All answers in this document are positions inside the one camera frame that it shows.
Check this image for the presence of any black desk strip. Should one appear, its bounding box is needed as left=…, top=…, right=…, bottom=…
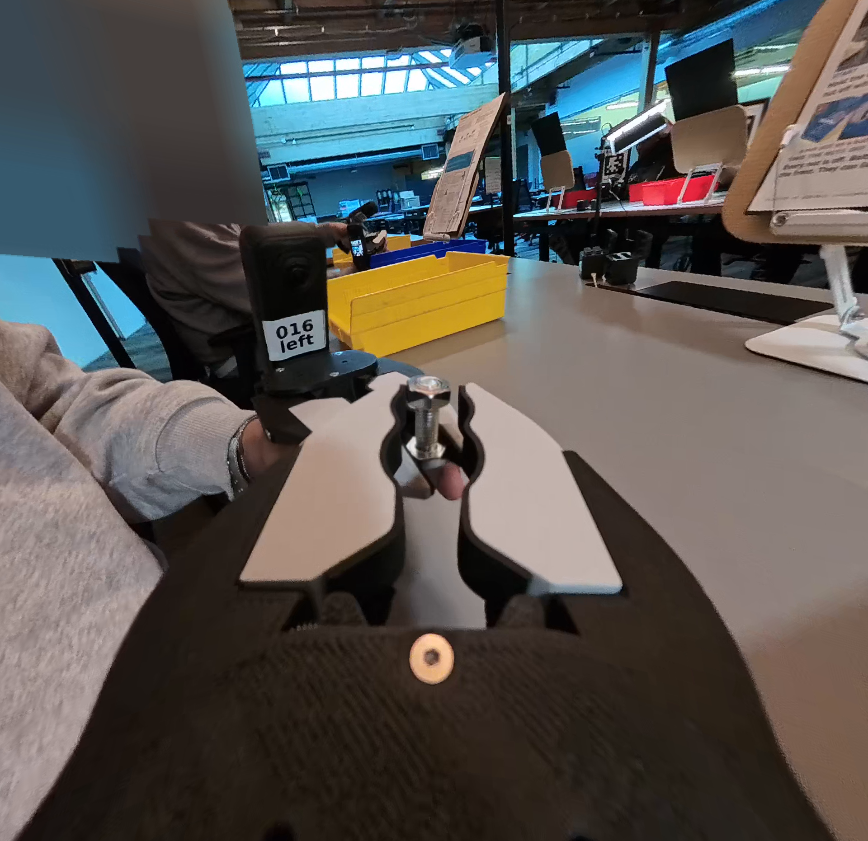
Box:
left=597, top=280, right=836, bottom=327

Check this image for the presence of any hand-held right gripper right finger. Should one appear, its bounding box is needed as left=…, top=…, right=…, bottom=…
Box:
left=458, top=382, right=625, bottom=628

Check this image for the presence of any person's left hand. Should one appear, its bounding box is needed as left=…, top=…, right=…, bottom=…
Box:
left=239, top=417, right=467, bottom=503

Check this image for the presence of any tag marker on black pole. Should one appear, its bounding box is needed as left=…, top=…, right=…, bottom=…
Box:
left=594, top=151, right=629, bottom=249

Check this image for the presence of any cardboard instruction board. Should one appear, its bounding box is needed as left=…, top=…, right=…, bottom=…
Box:
left=424, top=92, right=509, bottom=240

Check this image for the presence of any white board stand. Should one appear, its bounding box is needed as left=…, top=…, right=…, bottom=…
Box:
left=745, top=207, right=868, bottom=384

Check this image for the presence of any silver bolt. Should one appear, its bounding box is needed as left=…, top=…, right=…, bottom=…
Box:
left=404, top=407, right=447, bottom=461

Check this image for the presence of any ceiling projector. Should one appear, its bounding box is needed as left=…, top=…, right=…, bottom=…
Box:
left=448, top=24, right=495, bottom=70

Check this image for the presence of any black steel column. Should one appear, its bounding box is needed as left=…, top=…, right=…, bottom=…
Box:
left=493, top=0, right=518, bottom=255

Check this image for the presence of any printed instruction sheet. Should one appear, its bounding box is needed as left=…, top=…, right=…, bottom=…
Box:
left=746, top=0, right=868, bottom=215

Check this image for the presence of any black office chair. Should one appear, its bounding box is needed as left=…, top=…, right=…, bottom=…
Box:
left=54, top=248, right=269, bottom=408

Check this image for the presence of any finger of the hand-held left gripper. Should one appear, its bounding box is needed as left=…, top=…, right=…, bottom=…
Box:
left=392, top=448, right=448, bottom=499
left=292, top=379, right=375, bottom=442

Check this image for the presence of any blue plastic bin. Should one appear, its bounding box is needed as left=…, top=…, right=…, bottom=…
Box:
left=369, top=238, right=489, bottom=270

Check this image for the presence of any white light bar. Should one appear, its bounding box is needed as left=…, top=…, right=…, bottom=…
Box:
left=602, top=99, right=671, bottom=156

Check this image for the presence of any yellow plastic bin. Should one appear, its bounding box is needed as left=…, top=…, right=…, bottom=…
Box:
left=331, top=234, right=412, bottom=267
left=327, top=250, right=511, bottom=352

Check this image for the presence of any beige board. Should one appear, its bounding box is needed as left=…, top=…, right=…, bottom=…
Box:
left=540, top=151, right=577, bottom=191
left=670, top=105, right=748, bottom=178

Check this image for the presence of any wooden desk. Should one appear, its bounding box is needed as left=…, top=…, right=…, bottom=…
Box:
left=512, top=197, right=730, bottom=262

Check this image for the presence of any grey desk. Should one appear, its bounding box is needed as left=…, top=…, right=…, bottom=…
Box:
left=376, top=257, right=868, bottom=841

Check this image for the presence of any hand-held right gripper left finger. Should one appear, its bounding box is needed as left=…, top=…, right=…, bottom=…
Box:
left=239, top=372, right=408, bottom=626

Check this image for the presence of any wooden instruction board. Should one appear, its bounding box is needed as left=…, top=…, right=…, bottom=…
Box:
left=721, top=0, right=868, bottom=247

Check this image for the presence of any person's grey sweatshirt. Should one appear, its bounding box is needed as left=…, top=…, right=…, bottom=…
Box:
left=0, top=380, right=167, bottom=841

